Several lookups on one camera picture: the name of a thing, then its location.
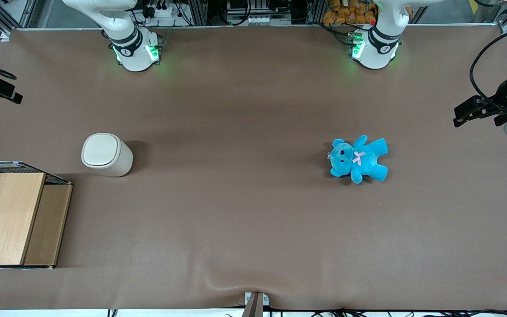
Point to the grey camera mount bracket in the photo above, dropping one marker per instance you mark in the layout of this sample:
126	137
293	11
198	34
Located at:
255	304

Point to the blue teddy bear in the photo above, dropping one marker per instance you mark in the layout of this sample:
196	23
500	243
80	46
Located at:
359	159

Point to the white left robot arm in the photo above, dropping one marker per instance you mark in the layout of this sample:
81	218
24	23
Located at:
376	48

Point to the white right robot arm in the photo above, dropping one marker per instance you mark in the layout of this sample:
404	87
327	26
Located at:
134	48

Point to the beige trash can with lid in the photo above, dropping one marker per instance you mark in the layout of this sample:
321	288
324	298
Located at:
108	156

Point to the light wooden shelf box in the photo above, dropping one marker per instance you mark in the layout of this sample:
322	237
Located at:
16	220

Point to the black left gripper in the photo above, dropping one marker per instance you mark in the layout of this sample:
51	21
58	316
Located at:
501	102

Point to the pile of orange plush toys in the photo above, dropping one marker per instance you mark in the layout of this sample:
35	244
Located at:
350	13

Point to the white power strip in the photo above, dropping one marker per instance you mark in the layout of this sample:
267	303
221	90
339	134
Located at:
161	9

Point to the brown table mat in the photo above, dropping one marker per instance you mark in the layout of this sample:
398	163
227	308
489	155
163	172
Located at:
253	198

